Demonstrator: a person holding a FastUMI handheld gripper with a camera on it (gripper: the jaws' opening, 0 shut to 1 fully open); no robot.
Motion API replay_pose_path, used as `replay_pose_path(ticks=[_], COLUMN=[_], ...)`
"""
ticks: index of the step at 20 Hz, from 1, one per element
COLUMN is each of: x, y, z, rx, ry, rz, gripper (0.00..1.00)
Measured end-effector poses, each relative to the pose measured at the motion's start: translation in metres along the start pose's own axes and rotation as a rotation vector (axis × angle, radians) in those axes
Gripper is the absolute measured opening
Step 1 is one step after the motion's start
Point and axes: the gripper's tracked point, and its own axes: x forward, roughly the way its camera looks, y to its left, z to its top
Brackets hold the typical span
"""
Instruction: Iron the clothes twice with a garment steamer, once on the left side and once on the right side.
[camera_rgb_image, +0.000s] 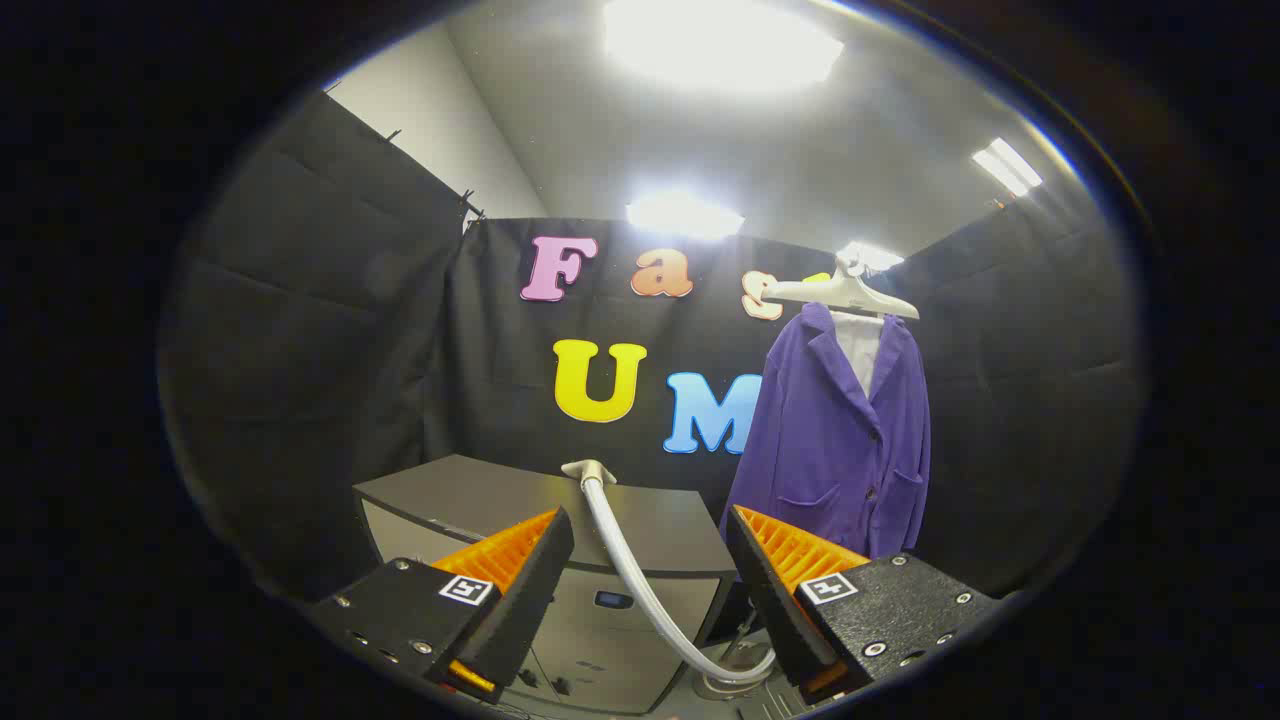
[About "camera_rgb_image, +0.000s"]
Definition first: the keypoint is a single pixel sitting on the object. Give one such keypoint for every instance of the white shirt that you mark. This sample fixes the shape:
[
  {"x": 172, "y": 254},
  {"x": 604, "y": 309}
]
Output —
[{"x": 860, "y": 345}]

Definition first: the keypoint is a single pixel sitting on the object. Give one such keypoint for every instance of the white clothes hanger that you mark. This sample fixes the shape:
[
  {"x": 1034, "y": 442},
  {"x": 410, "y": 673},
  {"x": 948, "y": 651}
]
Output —
[{"x": 850, "y": 290}]

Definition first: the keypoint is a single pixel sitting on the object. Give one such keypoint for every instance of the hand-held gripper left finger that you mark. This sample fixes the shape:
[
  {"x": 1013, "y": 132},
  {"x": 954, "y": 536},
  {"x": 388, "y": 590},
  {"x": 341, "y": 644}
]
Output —
[{"x": 520, "y": 600}]

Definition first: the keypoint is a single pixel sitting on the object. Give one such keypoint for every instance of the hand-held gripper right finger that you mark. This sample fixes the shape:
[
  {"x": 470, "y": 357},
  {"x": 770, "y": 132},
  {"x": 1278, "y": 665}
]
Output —
[{"x": 775, "y": 600}]

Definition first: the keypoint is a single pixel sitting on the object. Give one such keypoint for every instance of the purple ribbed jacket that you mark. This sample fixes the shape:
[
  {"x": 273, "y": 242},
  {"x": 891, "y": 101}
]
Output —
[{"x": 820, "y": 440}]

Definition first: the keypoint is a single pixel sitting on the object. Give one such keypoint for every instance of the black backdrop cloth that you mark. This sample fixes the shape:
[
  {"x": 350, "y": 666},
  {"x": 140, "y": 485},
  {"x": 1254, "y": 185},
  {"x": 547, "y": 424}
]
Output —
[{"x": 330, "y": 330}]

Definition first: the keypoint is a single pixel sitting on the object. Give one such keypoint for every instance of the grey steamer base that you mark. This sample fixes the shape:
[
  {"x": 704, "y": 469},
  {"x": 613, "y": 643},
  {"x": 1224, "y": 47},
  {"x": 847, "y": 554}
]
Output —
[{"x": 735, "y": 688}]

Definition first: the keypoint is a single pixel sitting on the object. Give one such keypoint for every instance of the ceiling light panel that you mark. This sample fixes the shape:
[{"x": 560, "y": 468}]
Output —
[
  {"x": 1007, "y": 166},
  {"x": 685, "y": 215},
  {"x": 720, "y": 45}
]

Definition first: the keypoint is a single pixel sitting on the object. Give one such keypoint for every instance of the grey cabinet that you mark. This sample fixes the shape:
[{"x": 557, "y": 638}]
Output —
[{"x": 660, "y": 525}]

